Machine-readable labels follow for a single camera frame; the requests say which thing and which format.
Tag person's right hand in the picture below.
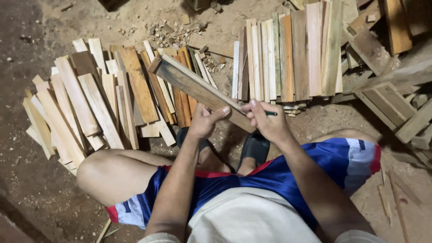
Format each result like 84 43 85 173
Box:
240 99 293 145

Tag person's left hand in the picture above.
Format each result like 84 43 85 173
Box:
188 103 232 140

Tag dark weathered wooden slat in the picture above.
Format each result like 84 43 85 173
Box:
147 53 257 133

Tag black left sandal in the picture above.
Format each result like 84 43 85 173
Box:
176 127 236 173

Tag black sandal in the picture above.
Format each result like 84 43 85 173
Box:
236 131 270 173
176 127 236 173

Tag black right sandal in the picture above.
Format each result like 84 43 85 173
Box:
236 131 270 173

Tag blue satin shorts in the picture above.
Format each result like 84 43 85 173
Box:
106 137 382 233

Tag neat row of wooden slats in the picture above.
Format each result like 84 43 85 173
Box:
232 0 345 118

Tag white shirt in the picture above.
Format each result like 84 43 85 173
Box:
138 187 387 243

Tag pile of small wood offcuts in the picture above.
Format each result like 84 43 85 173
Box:
116 13 227 74

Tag scattered pile of wooden slats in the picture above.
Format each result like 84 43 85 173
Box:
22 38 218 177

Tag heap of scrap wood planks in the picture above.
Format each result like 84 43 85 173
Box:
332 0 432 169

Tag thin wood strips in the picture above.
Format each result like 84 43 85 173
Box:
377 165 424 243

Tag thin wooden stick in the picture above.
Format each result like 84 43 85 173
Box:
96 219 112 243

